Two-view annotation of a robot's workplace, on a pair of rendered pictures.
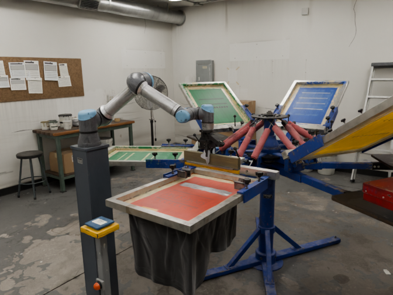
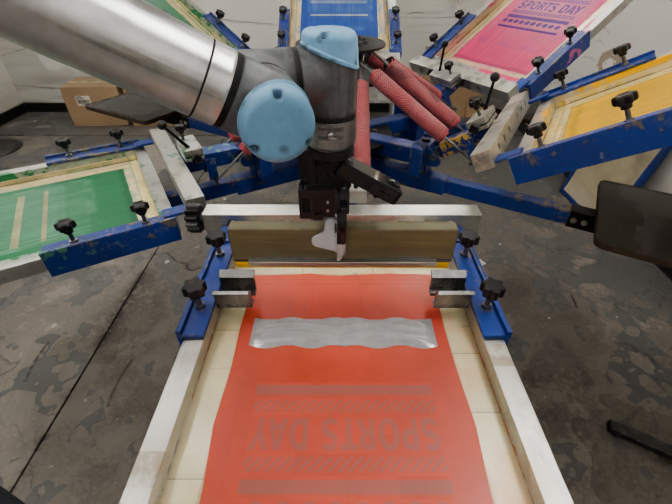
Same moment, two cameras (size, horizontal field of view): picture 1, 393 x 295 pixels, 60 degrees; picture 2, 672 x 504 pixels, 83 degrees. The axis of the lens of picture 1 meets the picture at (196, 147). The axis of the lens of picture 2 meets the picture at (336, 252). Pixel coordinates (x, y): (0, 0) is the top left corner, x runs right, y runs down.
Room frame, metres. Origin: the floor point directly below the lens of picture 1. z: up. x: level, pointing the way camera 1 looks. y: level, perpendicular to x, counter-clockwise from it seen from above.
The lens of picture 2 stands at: (1.61, 0.25, 1.54)
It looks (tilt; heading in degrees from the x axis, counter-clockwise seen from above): 39 degrees down; 323
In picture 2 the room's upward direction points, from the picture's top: straight up
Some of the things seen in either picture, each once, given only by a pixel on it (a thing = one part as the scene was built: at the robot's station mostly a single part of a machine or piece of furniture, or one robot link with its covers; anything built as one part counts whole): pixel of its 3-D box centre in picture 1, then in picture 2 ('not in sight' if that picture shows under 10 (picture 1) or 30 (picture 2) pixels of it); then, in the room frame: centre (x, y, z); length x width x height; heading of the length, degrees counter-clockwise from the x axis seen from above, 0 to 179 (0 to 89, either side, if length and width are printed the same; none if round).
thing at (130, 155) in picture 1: (161, 146); (58, 176); (2.83, 0.30, 1.05); 1.08 x 0.61 x 0.23; 83
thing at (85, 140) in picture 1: (89, 137); not in sight; (2.20, 0.71, 1.25); 0.15 x 0.15 x 0.10
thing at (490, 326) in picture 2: (252, 189); (471, 288); (1.90, -0.33, 0.98); 0.30 x 0.05 x 0.07; 143
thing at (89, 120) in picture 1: (88, 120); not in sight; (2.21, 0.71, 1.37); 0.13 x 0.12 x 0.14; 160
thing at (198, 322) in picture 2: (180, 174); (213, 287); (2.24, 0.11, 0.98); 0.30 x 0.05 x 0.07; 143
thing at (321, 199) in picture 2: (206, 139); (326, 179); (2.06, -0.06, 1.25); 0.09 x 0.08 x 0.12; 53
